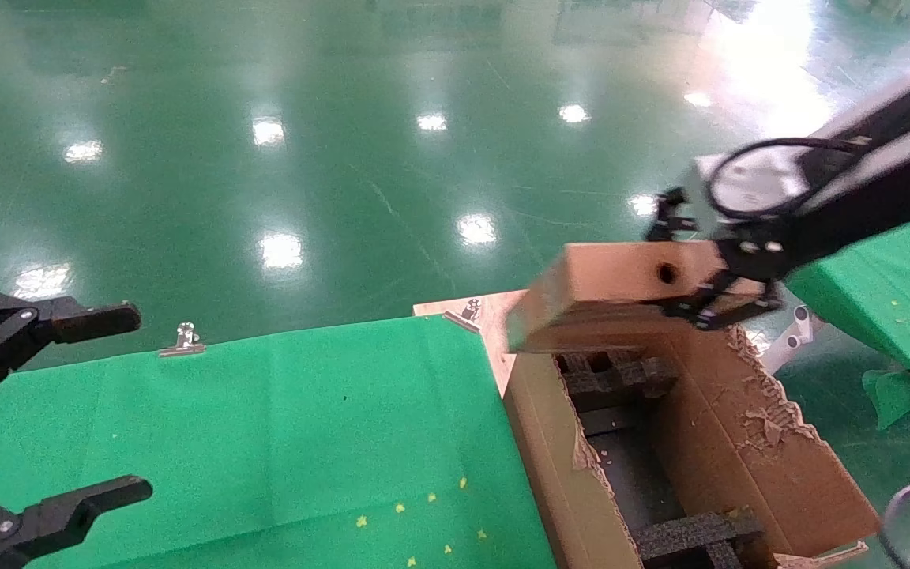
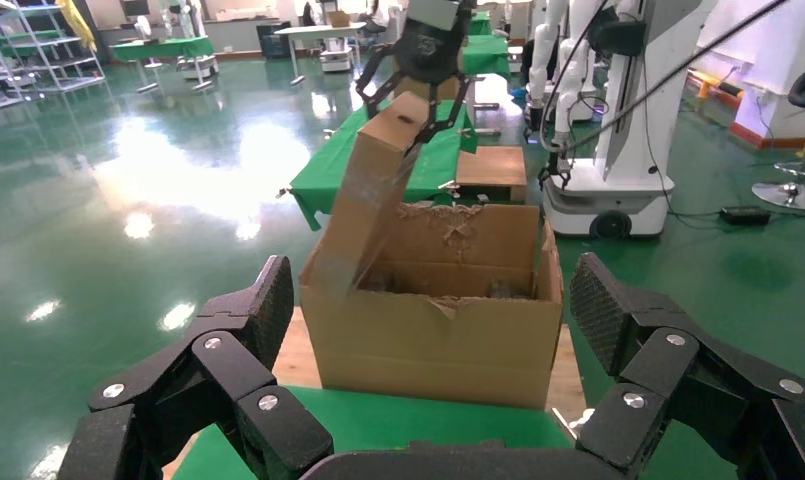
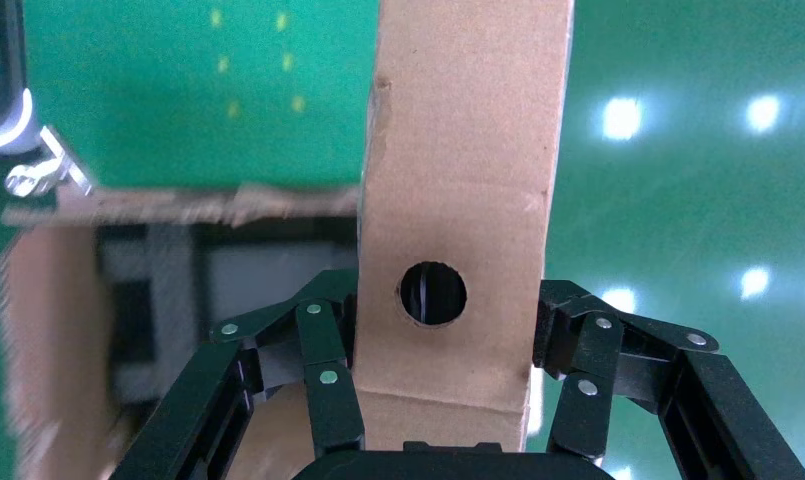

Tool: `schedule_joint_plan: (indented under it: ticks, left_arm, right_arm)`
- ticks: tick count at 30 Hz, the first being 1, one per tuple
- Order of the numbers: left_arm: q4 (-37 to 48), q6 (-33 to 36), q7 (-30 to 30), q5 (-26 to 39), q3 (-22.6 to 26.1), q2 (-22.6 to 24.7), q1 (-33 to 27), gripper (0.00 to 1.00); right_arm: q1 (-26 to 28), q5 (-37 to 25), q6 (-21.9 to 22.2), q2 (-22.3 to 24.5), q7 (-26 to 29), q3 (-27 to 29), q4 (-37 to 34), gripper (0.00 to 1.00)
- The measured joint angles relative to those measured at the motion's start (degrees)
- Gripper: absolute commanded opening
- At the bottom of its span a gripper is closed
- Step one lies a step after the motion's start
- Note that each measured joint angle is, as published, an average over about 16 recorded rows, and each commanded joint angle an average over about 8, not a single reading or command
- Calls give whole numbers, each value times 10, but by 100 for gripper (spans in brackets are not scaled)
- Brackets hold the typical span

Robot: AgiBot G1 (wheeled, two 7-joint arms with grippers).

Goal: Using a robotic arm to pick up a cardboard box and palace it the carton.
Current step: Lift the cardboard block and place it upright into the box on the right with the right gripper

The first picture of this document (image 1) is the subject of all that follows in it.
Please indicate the large open cardboard carton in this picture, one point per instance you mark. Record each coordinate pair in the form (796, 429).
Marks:
(747, 442)

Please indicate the black foam insert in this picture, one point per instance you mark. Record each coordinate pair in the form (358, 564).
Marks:
(621, 379)
(684, 535)

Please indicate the silver binder clip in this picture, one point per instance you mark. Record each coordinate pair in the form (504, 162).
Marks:
(471, 308)
(184, 341)

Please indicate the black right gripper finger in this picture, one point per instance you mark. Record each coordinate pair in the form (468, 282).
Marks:
(667, 220)
(723, 304)

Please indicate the large green tablecloth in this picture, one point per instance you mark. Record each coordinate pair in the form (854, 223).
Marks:
(226, 435)

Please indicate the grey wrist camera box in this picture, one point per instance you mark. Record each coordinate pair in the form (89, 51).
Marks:
(755, 186)

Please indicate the small cardboard box with hole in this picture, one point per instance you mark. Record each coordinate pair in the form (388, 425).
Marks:
(605, 276)

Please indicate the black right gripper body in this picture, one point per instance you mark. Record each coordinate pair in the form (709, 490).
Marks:
(834, 229)

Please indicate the green cloth side table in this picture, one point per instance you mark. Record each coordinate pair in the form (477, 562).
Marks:
(897, 276)

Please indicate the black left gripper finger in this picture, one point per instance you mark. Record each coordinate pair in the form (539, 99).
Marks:
(92, 320)
(84, 502)

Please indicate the silver camera mount bracket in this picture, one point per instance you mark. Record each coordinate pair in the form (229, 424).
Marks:
(897, 154)

